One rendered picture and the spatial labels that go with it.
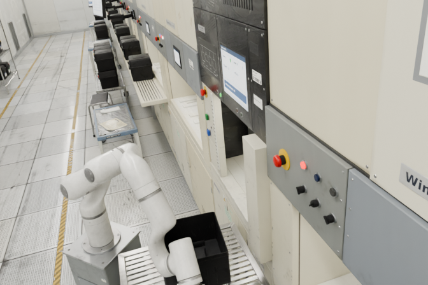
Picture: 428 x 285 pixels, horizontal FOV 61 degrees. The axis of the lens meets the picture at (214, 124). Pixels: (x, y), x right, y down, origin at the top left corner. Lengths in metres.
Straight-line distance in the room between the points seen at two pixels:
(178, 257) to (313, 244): 0.47
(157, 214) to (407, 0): 0.97
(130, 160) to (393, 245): 0.85
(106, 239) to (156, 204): 0.71
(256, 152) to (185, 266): 0.46
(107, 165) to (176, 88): 2.15
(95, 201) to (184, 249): 0.65
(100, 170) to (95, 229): 0.57
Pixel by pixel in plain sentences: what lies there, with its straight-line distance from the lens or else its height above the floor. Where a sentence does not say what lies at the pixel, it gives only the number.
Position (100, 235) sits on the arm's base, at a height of 0.84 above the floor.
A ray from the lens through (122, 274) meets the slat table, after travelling 1.81.
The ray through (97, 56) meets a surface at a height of 0.95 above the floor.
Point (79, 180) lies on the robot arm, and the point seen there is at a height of 1.20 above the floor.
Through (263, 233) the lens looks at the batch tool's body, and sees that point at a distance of 1.48.
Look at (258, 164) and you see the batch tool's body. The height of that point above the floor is 1.34.
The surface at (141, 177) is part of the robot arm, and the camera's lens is 1.27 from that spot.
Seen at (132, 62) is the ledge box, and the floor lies 1.04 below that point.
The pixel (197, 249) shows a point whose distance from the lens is 1.82.
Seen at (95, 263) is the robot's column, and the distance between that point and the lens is 1.91.
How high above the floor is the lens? 2.01
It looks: 24 degrees down
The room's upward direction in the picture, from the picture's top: 6 degrees counter-clockwise
